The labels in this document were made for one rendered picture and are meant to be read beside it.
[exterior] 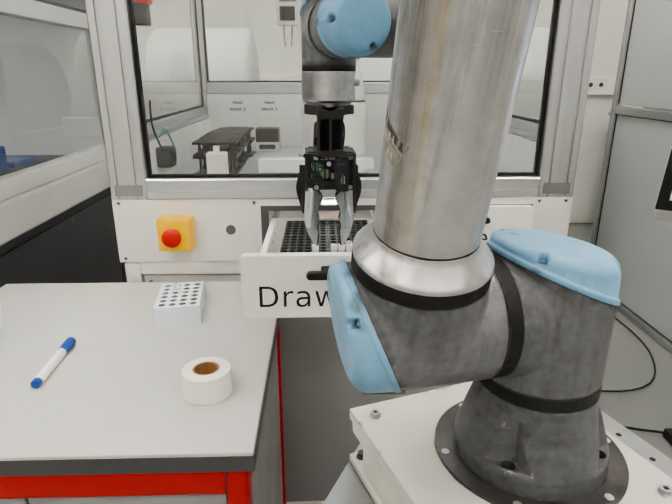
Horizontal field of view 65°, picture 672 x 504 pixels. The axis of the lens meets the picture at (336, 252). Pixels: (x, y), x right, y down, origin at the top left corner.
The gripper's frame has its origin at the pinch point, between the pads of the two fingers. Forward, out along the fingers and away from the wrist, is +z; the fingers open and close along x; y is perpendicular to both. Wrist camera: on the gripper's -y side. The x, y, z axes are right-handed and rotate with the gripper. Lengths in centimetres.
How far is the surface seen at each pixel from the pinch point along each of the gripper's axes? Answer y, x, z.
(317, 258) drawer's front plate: -1.2, -1.8, 4.2
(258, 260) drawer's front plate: -1.4, -11.3, 4.5
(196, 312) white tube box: -11.6, -24.3, 18.2
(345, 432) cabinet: -36, 6, 65
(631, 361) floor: -121, 138, 97
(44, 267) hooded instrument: -71, -81, 30
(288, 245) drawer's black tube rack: -15.8, -7.0, 6.7
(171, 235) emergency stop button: -28.3, -31.9, 8.1
